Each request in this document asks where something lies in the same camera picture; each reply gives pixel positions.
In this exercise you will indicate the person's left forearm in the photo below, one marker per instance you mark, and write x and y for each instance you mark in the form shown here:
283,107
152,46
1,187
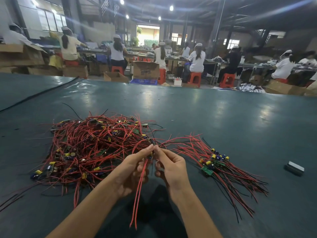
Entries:
84,213

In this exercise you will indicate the red plastic stool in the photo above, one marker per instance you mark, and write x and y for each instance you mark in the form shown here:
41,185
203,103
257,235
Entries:
162,75
227,80
195,78
281,80
71,63
117,69

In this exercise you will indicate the person's right forearm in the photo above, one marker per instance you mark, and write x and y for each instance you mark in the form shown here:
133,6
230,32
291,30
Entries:
195,218

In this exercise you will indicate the person's right hand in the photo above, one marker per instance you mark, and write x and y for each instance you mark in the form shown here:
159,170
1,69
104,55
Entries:
171,171

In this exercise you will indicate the yellow sack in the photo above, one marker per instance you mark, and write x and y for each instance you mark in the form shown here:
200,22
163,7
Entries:
55,62

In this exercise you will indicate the heap of black white items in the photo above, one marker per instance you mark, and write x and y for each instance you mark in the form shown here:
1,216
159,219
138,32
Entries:
251,87

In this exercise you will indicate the grid window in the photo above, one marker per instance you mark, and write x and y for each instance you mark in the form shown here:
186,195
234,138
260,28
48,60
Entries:
51,19

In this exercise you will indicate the small black grey block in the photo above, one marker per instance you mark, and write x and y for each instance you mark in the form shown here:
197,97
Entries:
294,168

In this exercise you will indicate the large open cardboard box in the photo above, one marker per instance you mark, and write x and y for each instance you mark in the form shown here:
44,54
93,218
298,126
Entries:
21,55

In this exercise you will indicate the person's left hand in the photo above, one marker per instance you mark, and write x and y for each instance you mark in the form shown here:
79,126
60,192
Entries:
129,171

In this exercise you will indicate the blue plastic crate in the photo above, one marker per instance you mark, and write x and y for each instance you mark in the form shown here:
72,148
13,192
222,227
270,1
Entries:
143,81

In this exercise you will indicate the dark green table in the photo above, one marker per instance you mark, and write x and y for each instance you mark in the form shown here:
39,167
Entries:
257,121

